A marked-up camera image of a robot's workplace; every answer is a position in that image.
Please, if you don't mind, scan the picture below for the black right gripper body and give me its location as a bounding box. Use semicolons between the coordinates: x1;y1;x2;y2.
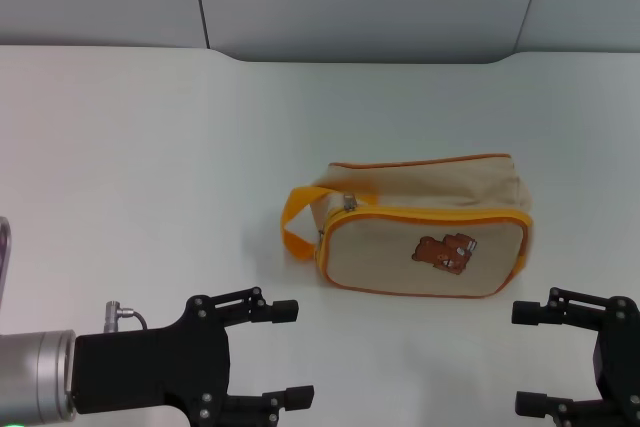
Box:
591;294;640;427

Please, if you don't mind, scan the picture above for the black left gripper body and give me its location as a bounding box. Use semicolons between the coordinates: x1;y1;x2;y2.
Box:
72;294;232;427

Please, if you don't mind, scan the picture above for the beige orange-trimmed food bag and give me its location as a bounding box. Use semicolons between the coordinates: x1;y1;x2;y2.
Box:
280;152;534;300

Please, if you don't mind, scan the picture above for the grey rounded device edge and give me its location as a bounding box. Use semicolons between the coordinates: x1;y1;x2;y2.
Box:
0;216;13;309

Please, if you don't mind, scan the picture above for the silver cable connector plug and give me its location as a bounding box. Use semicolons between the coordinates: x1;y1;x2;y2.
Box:
103;300;151;334

